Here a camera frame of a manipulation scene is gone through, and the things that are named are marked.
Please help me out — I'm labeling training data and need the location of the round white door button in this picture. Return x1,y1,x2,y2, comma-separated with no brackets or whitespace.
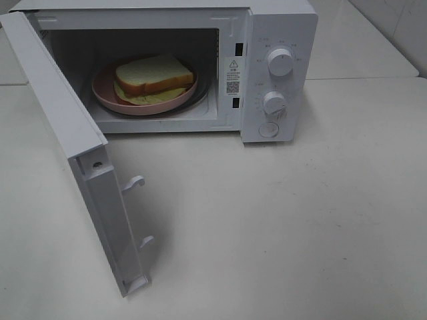
258,122,279,138

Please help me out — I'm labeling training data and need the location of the white bread sandwich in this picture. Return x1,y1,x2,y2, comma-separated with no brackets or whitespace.
113,55,195,105

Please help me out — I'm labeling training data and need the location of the pink round plate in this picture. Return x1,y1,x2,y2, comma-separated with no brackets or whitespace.
91,59,198,116

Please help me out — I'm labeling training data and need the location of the white microwave door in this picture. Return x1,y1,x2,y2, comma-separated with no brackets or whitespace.
1,12,153,297

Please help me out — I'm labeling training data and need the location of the glass microwave turntable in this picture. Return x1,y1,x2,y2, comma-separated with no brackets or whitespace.
114,81,207,111

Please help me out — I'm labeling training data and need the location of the white microwave oven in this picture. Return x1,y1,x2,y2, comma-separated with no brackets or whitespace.
6,1,318,143

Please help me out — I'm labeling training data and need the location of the white upper microwave knob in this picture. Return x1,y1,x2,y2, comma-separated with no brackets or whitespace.
267,47,294,77

